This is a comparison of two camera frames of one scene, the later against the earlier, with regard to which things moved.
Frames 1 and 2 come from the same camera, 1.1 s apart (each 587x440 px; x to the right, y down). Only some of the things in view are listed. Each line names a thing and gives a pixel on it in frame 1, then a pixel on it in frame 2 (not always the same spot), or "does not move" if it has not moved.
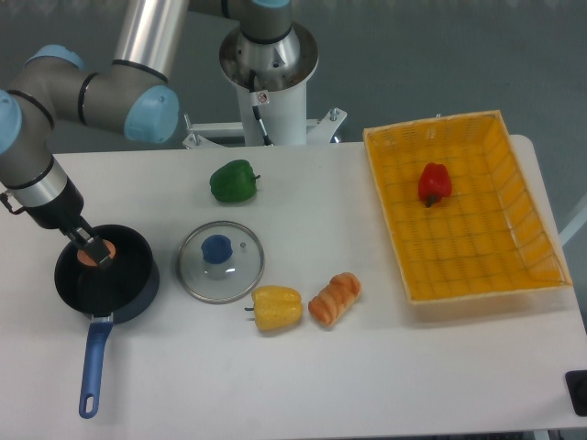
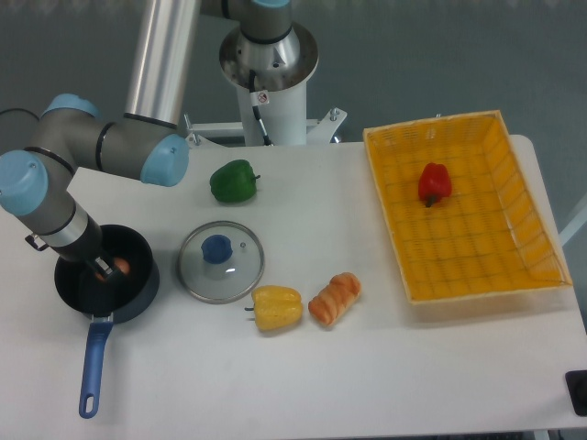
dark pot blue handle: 124,290 does not move
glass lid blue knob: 220,262 does not move
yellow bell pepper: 276,307 does not move
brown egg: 85,259 → 121,264
